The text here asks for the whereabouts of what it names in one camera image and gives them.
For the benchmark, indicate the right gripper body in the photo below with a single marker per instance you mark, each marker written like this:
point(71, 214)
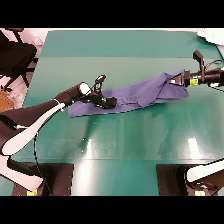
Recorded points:
point(182, 78)

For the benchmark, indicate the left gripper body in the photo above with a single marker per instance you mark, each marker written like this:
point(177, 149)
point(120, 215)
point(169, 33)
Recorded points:
point(104, 101)

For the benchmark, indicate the purple shirt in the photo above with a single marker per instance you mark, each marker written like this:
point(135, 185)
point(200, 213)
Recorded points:
point(140, 95)

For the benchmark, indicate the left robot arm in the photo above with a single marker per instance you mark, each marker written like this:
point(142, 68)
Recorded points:
point(33, 116)

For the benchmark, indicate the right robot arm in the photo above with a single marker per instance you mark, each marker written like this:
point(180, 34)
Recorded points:
point(210, 76)

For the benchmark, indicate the white garment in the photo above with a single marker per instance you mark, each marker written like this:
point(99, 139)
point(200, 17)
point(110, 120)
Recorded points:
point(211, 35)

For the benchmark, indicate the black office chair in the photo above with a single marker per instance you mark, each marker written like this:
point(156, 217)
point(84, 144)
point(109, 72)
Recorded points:
point(15, 55)

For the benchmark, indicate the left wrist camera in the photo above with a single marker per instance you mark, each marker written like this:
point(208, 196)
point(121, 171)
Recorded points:
point(99, 81)

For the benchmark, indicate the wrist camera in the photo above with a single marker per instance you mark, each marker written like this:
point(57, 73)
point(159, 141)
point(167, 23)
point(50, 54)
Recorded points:
point(99, 81)
point(199, 59)

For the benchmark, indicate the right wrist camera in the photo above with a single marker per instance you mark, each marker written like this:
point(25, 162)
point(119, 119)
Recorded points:
point(199, 59)

